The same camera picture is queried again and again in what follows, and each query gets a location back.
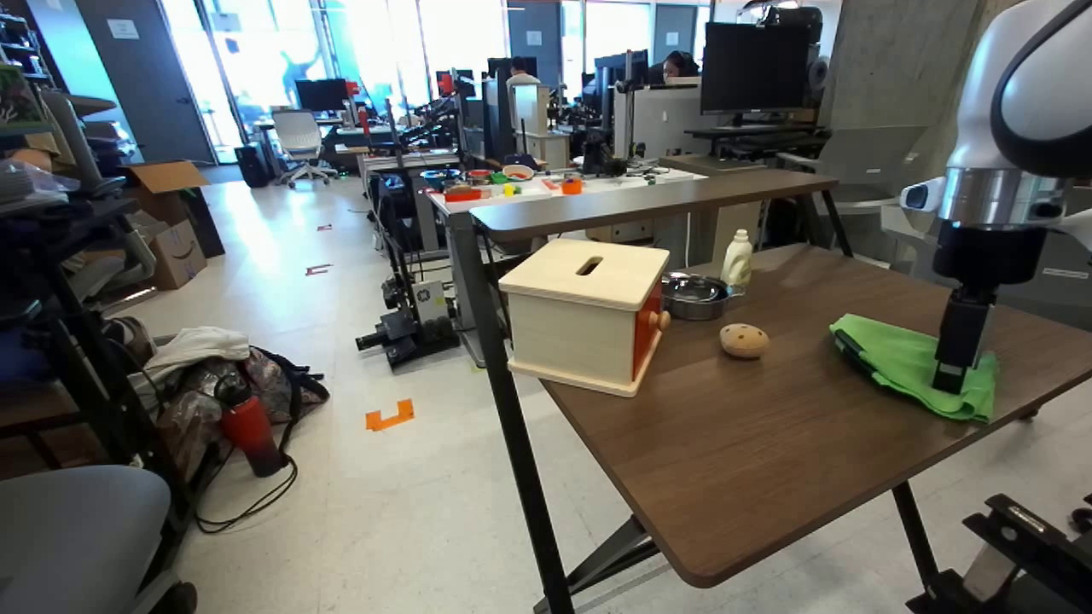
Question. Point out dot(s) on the white cloth pile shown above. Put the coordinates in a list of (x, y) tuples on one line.
[(191, 348)]

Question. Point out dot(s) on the small metal bowl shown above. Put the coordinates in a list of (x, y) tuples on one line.
[(689, 299)]

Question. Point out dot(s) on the red canister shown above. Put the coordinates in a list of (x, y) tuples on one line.
[(250, 433)]

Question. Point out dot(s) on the black bag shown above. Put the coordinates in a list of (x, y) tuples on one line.
[(290, 381)]

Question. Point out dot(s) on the small cardboard box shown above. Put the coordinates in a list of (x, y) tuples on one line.
[(177, 252)]

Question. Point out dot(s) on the small white bottle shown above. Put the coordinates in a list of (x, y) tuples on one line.
[(739, 260)]

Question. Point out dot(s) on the black floor machine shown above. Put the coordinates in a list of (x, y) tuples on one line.
[(411, 324)]

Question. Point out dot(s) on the grey office chair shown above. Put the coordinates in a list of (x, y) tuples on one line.
[(70, 533)]

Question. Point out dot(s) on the green microfibre towel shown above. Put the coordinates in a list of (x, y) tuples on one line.
[(898, 361)]

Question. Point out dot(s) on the metal table frame strut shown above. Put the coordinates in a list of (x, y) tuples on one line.
[(616, 551)]

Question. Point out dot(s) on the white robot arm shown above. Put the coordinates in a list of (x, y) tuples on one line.
[(1026, 102)]

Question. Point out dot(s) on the orange floor tape mark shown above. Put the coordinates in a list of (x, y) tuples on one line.
[(390, 417)]

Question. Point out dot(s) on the brown potato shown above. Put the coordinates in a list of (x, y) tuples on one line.
[(742, 340)]

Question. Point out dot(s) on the open cardboard box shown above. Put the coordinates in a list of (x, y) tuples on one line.
[(171, 198)]

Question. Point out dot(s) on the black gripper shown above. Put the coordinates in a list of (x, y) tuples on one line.
[(982, 257)]

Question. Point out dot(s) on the black storage shelf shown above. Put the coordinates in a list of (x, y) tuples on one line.
[(55, 341)]

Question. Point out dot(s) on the wooden box with red drawer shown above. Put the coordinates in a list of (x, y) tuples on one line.
[(575, 308)]

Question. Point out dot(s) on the black metal desk leg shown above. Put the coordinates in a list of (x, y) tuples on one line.
[(506, 419)]

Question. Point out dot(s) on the large black computer monitor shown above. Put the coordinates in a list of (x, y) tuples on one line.
[(755, 66)]

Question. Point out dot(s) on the white table with toys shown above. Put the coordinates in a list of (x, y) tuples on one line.
[(548, 191)]

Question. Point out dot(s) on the white office chair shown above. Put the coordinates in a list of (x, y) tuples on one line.
[(301, 142)]

